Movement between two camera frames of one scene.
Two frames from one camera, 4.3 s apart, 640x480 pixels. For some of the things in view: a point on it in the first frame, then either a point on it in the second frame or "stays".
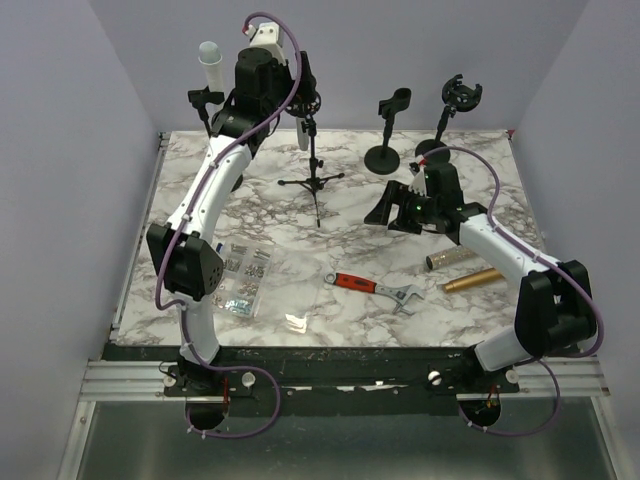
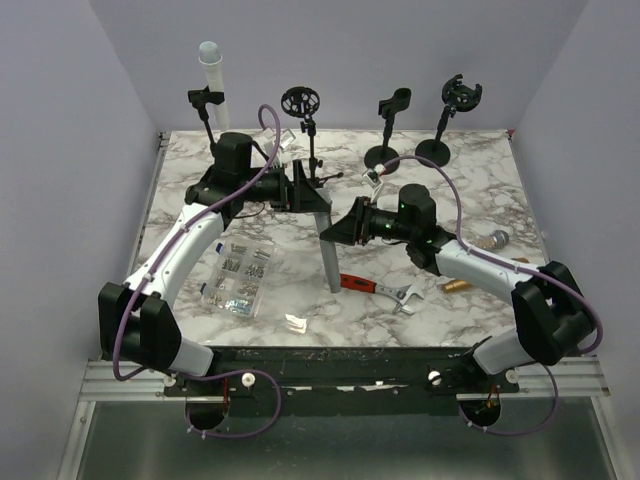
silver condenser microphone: x=302 y=136 -> x=322 y=220
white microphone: x=211 y=56 stays
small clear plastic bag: x=296 y=324 stays
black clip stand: x=385 y=159 stays
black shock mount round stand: x=459 y=98 stays
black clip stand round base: x=199 y=100 stays
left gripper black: x=303 y=92 -> x=297 y=196
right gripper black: x=380 y=214 -> x=355 y=225
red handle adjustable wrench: x=398 y=294 stays
